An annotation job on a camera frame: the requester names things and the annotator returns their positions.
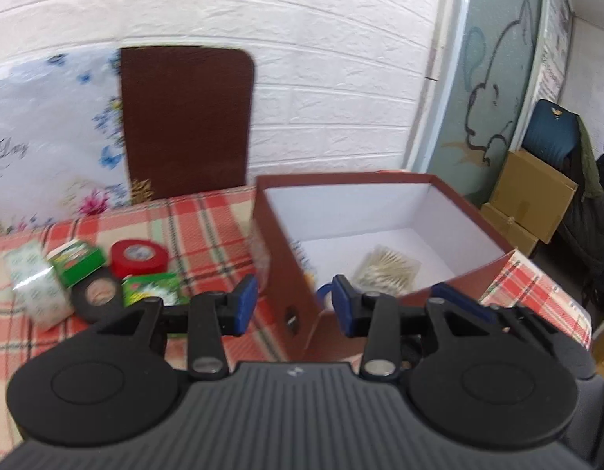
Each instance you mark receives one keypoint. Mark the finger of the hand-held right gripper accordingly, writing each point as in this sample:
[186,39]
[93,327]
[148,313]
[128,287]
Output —
[465,296]

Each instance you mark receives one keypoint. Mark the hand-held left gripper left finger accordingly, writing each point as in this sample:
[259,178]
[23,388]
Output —
[245,303]

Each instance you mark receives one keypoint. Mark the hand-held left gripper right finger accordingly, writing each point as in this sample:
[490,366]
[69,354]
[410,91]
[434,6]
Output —
[342,303]

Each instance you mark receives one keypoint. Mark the brown cardboard box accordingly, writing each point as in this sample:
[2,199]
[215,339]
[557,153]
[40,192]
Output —
[284,274]

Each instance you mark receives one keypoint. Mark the green small box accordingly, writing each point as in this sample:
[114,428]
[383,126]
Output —
[81,269]
[150,286]

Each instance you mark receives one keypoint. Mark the red tape roll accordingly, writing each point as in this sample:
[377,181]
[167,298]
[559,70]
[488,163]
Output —
[135,264]

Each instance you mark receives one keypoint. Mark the black tape roll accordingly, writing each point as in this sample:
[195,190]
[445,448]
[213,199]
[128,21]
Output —
[79,298]

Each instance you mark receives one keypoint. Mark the white green patterned tissue packet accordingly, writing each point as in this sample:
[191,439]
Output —
[37,284]

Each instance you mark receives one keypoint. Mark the pack of cotton swabs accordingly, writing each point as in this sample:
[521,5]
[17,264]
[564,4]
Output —
[387,267]

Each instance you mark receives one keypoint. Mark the flat cardboard carton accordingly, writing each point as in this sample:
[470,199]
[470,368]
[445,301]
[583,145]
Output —
[507,232]

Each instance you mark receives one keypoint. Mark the red plaid tablecloth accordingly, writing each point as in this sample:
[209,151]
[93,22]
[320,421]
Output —
[199,235]

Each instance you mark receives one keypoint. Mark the large cardboard carton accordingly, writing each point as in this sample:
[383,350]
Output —
[532,196]

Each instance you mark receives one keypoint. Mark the dark jacket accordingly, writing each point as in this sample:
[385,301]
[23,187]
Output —
[585,215]

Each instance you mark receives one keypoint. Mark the blue chair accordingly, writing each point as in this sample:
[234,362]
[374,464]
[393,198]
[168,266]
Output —
[546,127]

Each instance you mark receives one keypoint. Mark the frosted glass door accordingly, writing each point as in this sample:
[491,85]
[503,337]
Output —
[497,107]

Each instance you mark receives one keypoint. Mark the brown board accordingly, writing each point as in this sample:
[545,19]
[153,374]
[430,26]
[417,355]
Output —
[184,122]

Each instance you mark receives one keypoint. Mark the floral plastic sheet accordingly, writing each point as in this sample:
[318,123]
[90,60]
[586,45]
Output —
[47,132]

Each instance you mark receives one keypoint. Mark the white wall notice board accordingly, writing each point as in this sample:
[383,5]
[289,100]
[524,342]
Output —
[556,34]

